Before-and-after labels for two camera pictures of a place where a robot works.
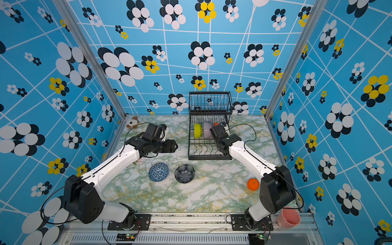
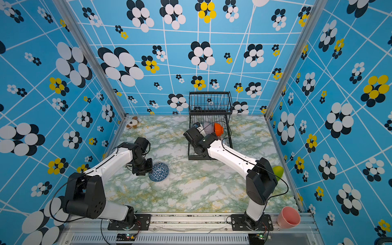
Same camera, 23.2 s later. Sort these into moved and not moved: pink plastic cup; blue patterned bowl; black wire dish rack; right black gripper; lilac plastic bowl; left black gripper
Moved: right black gripper; left black gripper
Not moved: black wire dish rack; pink plastic cup; lilac plastic bowl; blue patterned bowl
